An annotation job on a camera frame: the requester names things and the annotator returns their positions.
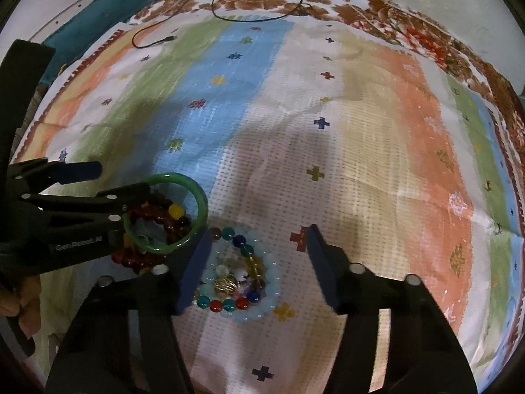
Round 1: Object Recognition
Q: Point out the white headboard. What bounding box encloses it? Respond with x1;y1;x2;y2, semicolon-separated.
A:
29;0;95;43

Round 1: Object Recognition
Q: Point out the pale blue bead bracelet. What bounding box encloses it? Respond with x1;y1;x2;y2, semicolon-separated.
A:
192;227;282;323

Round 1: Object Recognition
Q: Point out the floral brown blanket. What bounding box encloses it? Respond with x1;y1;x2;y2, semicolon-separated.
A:
123;0;525;141

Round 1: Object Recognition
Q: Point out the black charging cable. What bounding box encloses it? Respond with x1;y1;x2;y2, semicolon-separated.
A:
131;0;312;49

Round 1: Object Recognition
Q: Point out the person's left hand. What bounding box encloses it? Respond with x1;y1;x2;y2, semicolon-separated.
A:
0;276;42;338

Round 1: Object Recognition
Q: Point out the teal pillow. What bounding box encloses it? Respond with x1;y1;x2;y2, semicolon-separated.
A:
40;0;153;86

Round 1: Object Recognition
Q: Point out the multicolour bead bracelet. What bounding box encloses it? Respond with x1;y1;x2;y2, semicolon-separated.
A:
196;226;268;312

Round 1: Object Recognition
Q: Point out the dark red bead bracelet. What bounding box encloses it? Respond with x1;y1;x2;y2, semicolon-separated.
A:
110;192;194;276

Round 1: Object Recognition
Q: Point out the striped colourful mat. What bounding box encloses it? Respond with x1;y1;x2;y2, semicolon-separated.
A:
15;10;524;393

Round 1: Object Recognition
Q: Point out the green jade bangle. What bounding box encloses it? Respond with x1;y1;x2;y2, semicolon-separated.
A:
122;173;208;255

